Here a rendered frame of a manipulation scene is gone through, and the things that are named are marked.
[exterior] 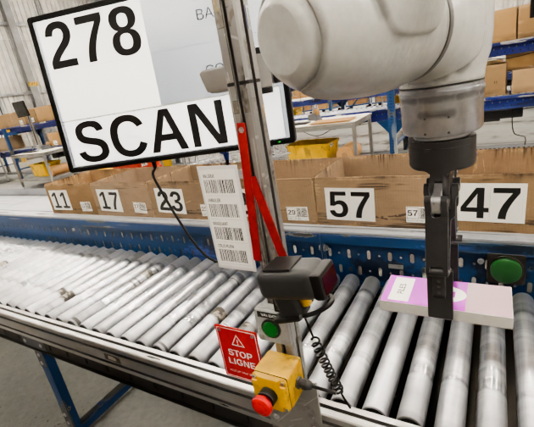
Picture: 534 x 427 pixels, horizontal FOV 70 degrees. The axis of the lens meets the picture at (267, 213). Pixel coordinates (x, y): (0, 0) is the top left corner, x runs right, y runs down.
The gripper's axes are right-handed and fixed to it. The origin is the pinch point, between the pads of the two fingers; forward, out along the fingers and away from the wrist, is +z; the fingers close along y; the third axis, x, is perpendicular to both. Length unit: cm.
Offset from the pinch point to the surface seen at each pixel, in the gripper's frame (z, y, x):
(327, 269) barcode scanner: -1.6, 2.7, -15.7
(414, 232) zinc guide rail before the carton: 18, -56, -14
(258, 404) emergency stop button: 21.4, 10.5, -27.9
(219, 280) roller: 32, -41, -76
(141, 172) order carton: 4, -89, -158
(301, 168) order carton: 5, -89, -63
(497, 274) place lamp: 26, -52, 7
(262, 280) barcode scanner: -0.3, 6.1, -25.6
